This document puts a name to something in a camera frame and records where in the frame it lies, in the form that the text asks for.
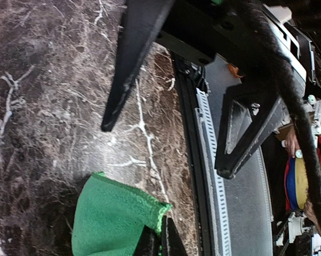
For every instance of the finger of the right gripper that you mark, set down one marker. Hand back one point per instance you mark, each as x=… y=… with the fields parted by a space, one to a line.
x=249 y=115

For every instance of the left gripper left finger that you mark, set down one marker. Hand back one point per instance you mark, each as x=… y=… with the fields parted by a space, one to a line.
x=148 y=244

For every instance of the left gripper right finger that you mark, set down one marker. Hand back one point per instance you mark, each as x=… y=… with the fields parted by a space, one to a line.
x=171 y=243

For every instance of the person in background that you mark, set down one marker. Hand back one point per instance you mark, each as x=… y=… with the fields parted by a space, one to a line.
x=298 y=174

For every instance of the white slotted cable duct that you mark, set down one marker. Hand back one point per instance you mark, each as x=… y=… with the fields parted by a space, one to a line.
x=215 y=184

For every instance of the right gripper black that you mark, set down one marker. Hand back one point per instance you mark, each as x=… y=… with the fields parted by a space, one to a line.
x=196 y=30

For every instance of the green towel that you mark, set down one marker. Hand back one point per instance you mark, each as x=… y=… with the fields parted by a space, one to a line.
x=110 y=217

